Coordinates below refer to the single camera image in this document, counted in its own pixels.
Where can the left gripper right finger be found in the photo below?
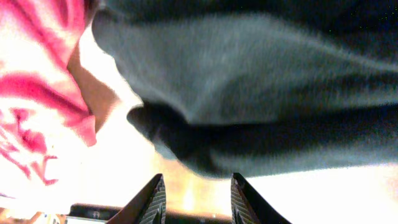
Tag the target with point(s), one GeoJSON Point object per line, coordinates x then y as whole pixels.
{"type": "Point", "coordinates": [249, 207]}

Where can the black Nike t-shirt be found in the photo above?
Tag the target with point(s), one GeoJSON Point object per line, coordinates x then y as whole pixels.
{"type": "Point", "coordinates": [259, 87]}

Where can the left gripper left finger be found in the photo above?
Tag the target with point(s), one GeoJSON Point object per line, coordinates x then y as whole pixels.
{"type": "Point", "coordinates": [147, 207]}

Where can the red printed t-shirt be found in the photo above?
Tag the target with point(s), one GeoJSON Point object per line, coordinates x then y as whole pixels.
{"type": "Point", "coordinates": [45, 123]}

